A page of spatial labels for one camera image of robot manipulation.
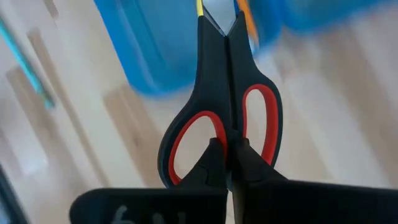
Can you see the black and red scissors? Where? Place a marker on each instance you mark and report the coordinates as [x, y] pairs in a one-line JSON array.
[[211, 77]]

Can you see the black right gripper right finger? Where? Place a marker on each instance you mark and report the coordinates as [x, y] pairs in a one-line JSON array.
[[295, 202]]

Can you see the teal pencil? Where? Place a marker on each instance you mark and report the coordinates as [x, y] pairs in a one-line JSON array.
[[21, 59]]

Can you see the blue plastic pencil case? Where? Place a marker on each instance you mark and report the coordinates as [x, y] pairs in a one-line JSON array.
[[155, 46]]

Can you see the orange pencil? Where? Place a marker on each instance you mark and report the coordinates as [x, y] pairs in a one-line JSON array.
[[250, 21]]

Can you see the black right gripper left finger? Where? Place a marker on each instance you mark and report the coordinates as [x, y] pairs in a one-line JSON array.
[[155, 205]]

